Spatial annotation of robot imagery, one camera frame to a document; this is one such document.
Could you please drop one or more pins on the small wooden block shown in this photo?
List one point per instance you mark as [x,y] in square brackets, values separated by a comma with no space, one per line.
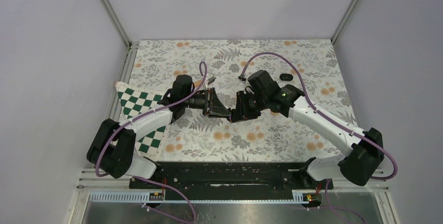
[197,83]

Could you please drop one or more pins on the green white checkered mat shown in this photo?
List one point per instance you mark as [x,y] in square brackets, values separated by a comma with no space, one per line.
[134,101]

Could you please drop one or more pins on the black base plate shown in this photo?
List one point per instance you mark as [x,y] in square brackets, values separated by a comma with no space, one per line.
[237,181]

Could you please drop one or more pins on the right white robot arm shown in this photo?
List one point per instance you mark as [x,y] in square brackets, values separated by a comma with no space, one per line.
[358,159]

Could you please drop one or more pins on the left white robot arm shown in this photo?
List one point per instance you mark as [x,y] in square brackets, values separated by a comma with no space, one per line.
[113,147]

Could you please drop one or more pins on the small black oval object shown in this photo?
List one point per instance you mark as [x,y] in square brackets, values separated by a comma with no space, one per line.
[286,77]

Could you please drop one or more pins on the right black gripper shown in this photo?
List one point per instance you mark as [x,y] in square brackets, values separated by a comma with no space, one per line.
[242,113]

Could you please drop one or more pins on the floral patterned table mat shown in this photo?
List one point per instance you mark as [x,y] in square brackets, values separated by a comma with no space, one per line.
[271,137]

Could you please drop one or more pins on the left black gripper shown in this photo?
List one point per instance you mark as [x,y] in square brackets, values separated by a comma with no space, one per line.
[211,99]

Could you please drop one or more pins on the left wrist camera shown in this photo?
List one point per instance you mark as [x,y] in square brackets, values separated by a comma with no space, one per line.
[210,79]

